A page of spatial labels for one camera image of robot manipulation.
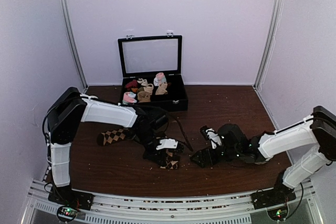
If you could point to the black box with glass lid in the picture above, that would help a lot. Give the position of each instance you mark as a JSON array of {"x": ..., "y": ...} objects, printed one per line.
[{"x": 144, "y": 57}]

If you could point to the pink teal white rolled sock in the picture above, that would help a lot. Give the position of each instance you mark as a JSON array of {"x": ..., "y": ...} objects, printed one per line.
[{"x": 159, "y": 79}]

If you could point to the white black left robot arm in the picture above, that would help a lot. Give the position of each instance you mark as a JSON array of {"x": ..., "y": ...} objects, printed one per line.
[{"x": 63, "y": 118}]

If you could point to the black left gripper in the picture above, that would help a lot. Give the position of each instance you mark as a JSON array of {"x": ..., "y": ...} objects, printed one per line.
[{"x": 155, "y": 157}]

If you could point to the aluminium left corner post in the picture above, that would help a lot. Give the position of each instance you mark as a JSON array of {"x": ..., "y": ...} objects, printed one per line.
[{"x": 72, "y": 44}]

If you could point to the tan rolled sock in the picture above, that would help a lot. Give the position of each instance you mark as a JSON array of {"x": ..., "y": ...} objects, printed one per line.
[{"x": 143, "y": 96}]

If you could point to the cream rolled sock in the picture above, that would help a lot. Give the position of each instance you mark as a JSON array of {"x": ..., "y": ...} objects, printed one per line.
[{"x": 145, "y": 86}]

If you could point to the aluminium front rail frame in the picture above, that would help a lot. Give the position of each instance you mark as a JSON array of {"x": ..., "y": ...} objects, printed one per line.
[{"x": 229, "y": 208}]

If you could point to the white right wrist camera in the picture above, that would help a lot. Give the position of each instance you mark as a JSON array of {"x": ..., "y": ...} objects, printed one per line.
[{"x": 214, "y": 138}]

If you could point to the brown tan argyle sock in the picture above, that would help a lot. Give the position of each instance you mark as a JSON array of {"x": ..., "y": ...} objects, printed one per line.
[
  {"x": 114, "y": 136},
  {"x": 166, "y": 159}
]

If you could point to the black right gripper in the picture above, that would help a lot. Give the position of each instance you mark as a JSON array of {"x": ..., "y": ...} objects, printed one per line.
[{"x": 201, "y": 154}]

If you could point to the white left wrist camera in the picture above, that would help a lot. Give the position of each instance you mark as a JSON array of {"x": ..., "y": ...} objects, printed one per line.
[{"x": 167, "y": 143}]

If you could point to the aluminium right corner post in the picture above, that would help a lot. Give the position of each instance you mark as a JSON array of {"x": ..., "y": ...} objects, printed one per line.
[{"x": 270, "y": 41}]

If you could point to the dark red rolled sock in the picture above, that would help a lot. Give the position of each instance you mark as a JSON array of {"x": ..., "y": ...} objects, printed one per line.
[{"x": 132, "y": 84}]

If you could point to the beige rolled sock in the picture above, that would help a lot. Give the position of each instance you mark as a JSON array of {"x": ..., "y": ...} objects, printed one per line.
[{"x": 162, "y": 89}]

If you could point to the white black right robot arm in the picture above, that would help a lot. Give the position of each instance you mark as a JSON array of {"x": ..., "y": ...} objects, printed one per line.
[{"x": 318, "y": 129}]

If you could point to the aluminium corner post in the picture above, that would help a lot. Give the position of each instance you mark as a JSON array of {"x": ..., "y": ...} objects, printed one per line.
[
  {"x": 72, "y": 44},
  {"x": 270, "y": 41}
]

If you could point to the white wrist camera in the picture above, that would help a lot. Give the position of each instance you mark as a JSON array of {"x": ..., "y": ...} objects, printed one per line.
[
  {"x": 167, "y": 143},
  {"x": 214, "y": 138}
]

